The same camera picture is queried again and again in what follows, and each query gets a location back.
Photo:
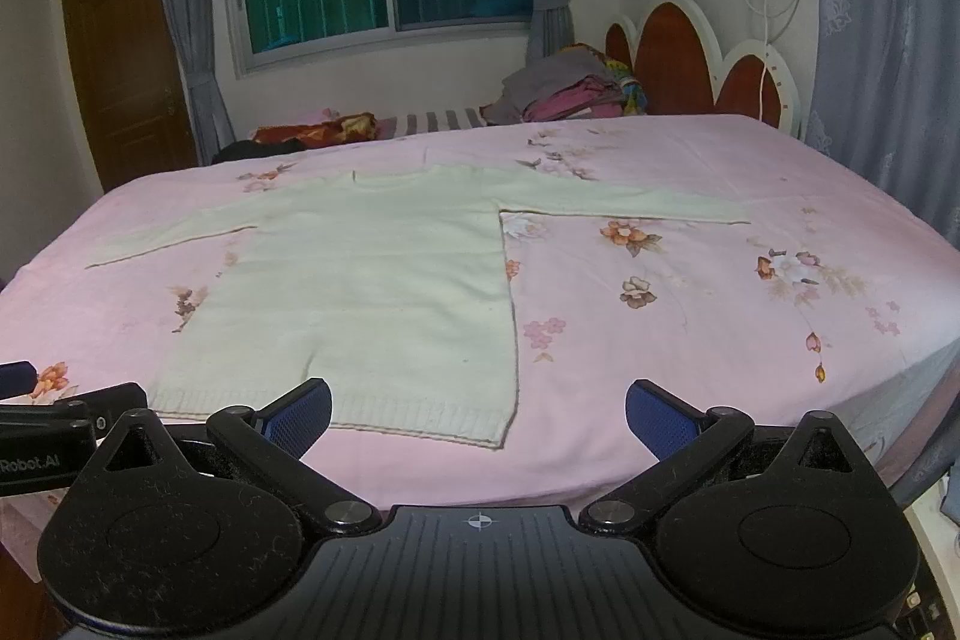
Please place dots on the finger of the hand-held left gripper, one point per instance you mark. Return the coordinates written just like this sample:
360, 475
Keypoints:
112, 400
15, 379

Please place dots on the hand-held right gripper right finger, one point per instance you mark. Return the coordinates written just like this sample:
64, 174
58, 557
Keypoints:
660, 419

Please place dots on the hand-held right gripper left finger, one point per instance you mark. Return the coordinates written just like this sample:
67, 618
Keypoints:
298, 419

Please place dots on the cream knit sweater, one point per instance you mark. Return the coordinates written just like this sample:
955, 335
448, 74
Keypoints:
360, 295

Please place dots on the pink folded clothes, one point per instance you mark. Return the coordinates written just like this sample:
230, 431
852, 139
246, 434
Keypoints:
577, 102

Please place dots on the grey folded clothes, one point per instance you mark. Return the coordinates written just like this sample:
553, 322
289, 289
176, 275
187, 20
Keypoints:
551, 74

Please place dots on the pink floral bed sheet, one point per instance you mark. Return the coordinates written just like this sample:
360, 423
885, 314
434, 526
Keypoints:
675, 325

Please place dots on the black cloth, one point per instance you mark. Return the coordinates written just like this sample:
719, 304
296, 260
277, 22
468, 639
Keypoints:
255, 151

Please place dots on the red floral cloth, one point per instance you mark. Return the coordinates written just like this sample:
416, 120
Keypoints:
330, 130

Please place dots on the grey striped pillow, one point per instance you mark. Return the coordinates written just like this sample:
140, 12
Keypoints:
435, 121

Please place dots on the brown wooden door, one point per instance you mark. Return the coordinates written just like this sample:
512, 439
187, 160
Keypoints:
120, 63

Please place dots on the colourful patterned cloth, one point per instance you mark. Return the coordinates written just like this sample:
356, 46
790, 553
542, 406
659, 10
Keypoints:
631, 85

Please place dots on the white and red scalloped headboard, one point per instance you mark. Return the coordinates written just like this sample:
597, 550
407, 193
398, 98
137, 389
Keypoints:
675, 63

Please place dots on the blue-grey patterned curtain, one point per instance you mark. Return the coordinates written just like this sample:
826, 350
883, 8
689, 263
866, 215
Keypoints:
885, 25

